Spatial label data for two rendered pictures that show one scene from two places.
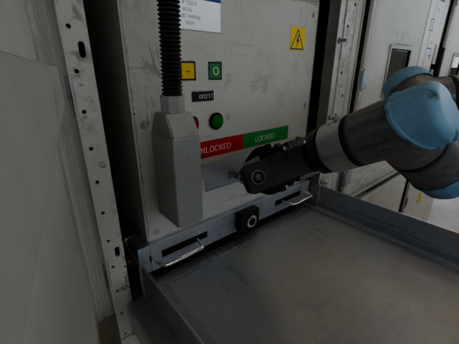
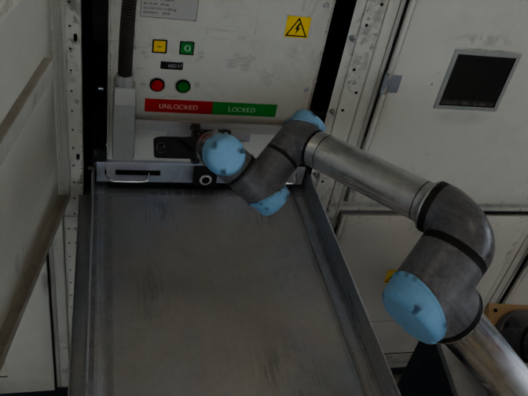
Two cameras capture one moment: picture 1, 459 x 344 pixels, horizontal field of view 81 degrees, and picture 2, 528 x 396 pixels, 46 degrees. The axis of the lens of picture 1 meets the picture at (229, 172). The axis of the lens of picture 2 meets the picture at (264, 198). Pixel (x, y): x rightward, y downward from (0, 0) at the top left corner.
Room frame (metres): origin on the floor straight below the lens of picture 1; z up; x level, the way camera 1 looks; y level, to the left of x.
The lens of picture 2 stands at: (-0.55, -0.66, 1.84)
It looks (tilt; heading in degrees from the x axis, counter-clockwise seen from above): 37 degrees down; 21
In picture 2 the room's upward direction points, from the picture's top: 12 degrees clockwise
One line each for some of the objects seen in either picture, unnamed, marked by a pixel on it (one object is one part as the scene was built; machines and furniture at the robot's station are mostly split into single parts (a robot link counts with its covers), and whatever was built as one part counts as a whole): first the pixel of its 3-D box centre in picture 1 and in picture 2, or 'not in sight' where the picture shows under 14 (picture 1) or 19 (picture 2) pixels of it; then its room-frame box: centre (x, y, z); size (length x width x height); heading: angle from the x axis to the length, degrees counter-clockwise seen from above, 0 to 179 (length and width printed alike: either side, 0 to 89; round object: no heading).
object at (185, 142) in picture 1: (176, 167); (123, 118); (0.41, 0.08, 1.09); 0.08 x 0.05 x 0.17; 40
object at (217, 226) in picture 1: (238, 213); (203, 168); (0.61, -0.02, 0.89); 0.54 x 0.05 x 0.06; 130
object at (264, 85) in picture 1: (244, 113); (215, 85); (0.59, -0.03, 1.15); 0.48 x 0.01 x 0.48; 130
